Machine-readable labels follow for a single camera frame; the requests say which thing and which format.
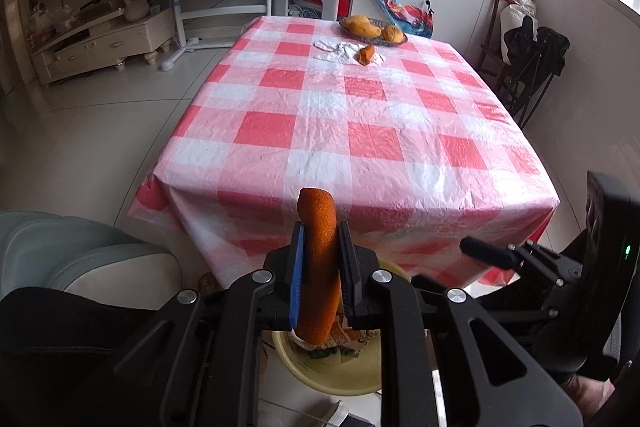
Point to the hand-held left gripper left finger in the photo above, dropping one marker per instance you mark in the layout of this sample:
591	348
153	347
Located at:
297	277

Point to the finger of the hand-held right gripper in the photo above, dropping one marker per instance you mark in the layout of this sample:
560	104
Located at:
490	252
424	283

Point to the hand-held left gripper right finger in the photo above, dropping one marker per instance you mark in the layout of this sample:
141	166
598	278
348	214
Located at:
352	287

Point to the yellow plastic bin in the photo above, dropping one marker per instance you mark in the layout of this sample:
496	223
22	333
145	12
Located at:
340	374

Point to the person's right hand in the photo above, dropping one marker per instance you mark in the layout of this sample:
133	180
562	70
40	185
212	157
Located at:
590	392

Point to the red white checkered tablecloth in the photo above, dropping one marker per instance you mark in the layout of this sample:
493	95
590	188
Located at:
350	147

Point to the black folding chair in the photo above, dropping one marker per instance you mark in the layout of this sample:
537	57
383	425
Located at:
540	52

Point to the dark wooden chair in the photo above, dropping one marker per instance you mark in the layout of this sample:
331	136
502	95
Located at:
495	37

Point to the grey sofa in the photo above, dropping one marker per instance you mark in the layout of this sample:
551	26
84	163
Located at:
75	252

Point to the white crumpled tissue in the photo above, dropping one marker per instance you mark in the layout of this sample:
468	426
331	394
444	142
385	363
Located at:
340	52

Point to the yellow bread roll, right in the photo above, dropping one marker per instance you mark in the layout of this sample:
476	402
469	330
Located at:
393	33

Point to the yellow bread roll, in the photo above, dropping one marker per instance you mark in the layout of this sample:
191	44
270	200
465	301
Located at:
361	26
393	33

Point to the white stuffed bag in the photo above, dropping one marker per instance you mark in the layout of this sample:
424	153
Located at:
520	14

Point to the dark fruit bowl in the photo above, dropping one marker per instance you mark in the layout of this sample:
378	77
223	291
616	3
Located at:
372	41

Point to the person's black trouser leg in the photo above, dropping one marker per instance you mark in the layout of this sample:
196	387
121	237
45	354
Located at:
60	332

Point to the yellow bread roll, left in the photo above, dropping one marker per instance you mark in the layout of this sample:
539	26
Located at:
361	26

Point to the white television cabinet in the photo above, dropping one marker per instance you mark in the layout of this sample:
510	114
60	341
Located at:
100	47

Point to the beige kettlebell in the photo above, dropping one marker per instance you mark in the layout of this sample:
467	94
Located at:
136	9

